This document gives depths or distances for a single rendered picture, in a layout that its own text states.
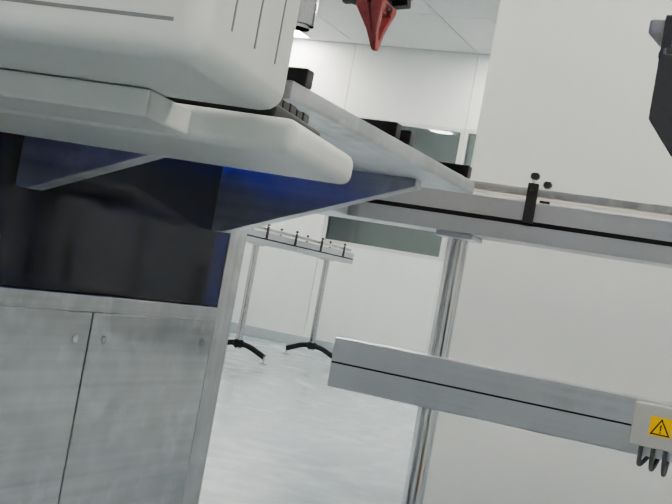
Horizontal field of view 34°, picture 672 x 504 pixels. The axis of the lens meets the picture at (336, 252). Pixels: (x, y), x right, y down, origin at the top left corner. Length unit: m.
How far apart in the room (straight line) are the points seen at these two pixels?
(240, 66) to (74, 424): 0.96
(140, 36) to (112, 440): 1.09
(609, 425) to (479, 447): 0.75
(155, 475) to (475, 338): 1.50
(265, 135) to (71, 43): 0.21
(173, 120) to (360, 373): 1.80
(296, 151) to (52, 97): 0.19
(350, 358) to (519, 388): 0.41
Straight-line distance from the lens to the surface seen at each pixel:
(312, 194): 1.76
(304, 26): 0.90
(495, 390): 2.52
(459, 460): 3.17
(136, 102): 0.83
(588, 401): 2.48
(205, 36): 0.69
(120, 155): 1.34
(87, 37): 0.72
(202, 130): 0.90
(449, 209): 2.55
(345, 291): 10.34
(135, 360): 1.71
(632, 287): 3.07
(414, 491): 2.61
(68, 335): 1.56
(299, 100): 1.17
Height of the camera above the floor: 0.68
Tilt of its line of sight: 1 degrees up
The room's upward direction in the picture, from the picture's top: 10 degrees clockwise
